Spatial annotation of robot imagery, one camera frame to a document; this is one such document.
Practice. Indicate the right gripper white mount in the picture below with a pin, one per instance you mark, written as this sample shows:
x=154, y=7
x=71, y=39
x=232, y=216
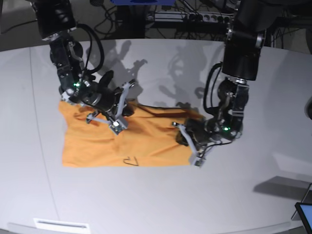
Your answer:
x=108, y=100

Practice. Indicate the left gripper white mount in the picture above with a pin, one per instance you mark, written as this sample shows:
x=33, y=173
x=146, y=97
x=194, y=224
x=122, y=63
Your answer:
x=186, y=138

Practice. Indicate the orange yellow T-shirt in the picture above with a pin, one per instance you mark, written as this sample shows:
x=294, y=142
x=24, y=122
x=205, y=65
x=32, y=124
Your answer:
x=149, y=141

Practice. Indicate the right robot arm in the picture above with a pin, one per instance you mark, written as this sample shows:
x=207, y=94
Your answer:
x=56, y=21

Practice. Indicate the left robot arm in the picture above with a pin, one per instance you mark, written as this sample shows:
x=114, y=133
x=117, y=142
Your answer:
x=246, y=35

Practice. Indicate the white power strip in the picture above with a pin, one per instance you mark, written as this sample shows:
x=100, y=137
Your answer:
x=207, y=17

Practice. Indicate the tablet with blue screen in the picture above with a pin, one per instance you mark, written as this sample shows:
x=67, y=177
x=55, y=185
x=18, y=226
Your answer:
x=305, y=213

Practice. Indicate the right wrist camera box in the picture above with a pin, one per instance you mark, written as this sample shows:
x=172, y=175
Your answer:
x=118, y=125

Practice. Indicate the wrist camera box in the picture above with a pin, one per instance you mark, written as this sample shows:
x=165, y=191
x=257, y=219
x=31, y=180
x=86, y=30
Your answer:
x=197, y=160
x=118, y=125

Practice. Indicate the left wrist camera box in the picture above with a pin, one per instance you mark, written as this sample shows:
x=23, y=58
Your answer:
x=197, y=160

